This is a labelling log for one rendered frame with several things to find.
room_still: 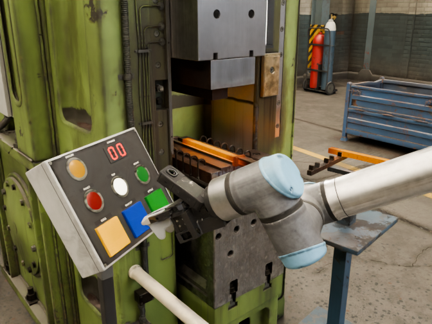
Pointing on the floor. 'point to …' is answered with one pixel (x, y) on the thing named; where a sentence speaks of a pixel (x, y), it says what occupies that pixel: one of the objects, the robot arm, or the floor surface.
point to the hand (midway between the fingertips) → (144, 218)
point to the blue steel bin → (389, 112)
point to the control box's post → (107, 296)
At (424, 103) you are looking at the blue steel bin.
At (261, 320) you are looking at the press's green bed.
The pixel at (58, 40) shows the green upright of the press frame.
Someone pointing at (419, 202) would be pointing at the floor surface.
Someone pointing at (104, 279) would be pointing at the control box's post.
